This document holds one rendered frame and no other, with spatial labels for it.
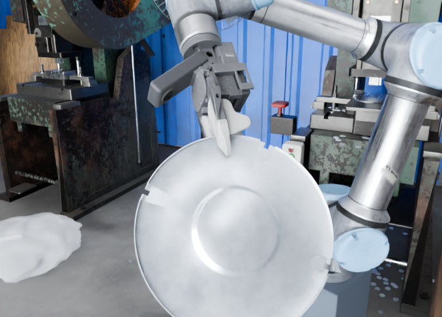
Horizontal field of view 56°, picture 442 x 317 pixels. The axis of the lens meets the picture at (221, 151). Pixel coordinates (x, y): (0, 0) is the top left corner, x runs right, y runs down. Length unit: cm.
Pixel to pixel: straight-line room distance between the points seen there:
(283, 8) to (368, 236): 51
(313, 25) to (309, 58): 211
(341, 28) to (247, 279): 58
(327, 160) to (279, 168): 106
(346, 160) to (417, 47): 89
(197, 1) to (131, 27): 169
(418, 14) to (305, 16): 81
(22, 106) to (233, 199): 214
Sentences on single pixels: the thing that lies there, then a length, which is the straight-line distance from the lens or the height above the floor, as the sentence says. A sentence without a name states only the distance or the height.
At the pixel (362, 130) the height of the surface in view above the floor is 67.
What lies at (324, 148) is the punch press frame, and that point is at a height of 60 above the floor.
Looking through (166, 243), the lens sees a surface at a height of 80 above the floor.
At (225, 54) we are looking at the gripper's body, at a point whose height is 103.
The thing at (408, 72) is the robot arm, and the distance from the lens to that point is 89.
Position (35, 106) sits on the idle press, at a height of 61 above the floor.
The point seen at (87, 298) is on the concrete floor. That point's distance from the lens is 188.
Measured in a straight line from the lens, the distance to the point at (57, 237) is 202.
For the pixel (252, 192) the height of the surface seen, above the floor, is 85.
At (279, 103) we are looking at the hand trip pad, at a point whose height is 76.
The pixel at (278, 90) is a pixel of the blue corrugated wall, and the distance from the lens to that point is 314.
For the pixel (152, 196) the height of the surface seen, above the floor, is 85.
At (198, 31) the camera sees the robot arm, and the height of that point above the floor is 107.
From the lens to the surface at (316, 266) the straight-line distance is 64.
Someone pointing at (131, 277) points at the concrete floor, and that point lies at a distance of 196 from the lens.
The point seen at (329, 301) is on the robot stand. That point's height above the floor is 42.
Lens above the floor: 110
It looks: 18 degrees down
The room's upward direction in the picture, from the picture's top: straight up
